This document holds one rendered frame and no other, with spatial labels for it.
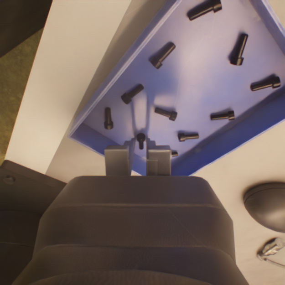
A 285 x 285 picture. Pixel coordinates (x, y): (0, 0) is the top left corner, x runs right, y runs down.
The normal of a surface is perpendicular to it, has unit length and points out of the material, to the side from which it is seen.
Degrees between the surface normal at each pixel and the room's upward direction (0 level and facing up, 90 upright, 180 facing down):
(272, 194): 74
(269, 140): 0
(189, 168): 90
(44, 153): 0
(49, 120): 0
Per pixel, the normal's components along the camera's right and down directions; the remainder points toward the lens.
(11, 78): -0.01, 0.69
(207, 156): -0.76, -0.48
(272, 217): -0.39, 0.33
